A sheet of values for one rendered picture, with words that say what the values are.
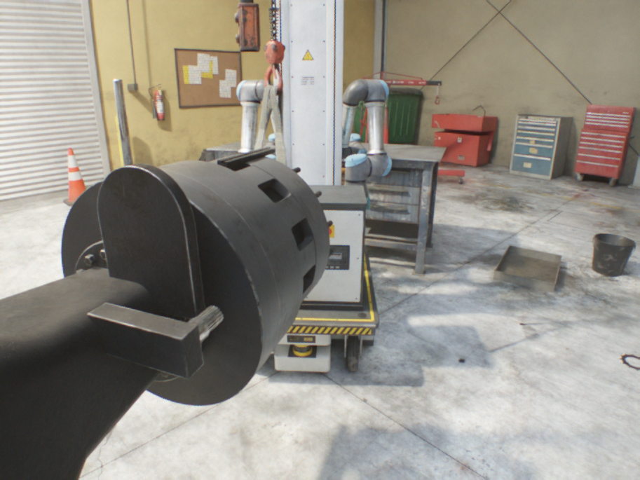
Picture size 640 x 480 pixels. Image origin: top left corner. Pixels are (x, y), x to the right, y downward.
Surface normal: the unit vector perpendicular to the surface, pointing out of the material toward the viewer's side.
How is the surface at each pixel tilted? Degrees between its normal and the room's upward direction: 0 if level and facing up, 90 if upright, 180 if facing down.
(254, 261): 65
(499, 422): 0
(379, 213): 90
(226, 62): 90
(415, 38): 90
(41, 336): 23
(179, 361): 90
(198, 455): 0
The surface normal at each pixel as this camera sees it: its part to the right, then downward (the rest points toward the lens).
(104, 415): 0.97, 0.09
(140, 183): -0.34, 0.33
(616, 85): -0.72, 0.24
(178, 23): 0.69, 0.25
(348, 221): -0.05, 0.34
